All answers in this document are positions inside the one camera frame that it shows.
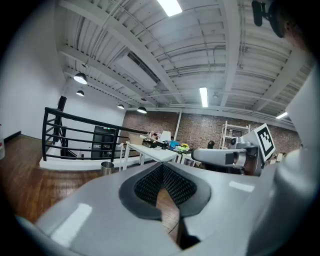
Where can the white vertical pipe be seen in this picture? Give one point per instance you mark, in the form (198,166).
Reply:
(178,126)

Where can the white shelf rack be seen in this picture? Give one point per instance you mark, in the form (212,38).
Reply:
(235,135)

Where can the cardboard box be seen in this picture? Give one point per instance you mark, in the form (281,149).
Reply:
(135,139)

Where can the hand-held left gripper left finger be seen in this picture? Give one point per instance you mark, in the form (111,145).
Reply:
(105,215)

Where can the person's face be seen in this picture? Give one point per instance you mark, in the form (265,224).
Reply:
(294,35)

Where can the rectangular ceiling light panel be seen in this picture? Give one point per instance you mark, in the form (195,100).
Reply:
(170,6)
(203,97)
(281,115)

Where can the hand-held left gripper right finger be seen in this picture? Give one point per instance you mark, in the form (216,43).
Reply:
(225,200)

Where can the black cabinet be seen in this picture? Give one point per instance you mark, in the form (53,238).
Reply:
(103,142)

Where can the black pendant lamp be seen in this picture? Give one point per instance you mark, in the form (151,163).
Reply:
(80,93)
(80,78)
(141,110)
(120,106)

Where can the white table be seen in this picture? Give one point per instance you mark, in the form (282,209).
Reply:
(155,152)

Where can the black wall speaker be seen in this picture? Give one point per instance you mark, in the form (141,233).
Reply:
(62,103)

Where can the white ceiling air conditioner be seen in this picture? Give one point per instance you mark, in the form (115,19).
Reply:
(137,68)

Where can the yellow flowers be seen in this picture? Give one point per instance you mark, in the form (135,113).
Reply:
(184,145)

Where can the blue box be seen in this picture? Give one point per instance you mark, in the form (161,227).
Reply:
(174,143)

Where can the black head-worn camera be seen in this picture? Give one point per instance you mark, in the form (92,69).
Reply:
(257,12)

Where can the black office chair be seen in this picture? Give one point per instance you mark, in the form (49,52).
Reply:
(211,144)

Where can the silver metal trash can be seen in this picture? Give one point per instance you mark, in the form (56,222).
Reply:
(107,170)

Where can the black metal railing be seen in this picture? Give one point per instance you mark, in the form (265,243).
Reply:
(75,118)

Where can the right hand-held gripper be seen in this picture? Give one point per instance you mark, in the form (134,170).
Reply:
(250,143)

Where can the white box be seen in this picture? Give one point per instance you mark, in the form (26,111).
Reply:
(166,136)

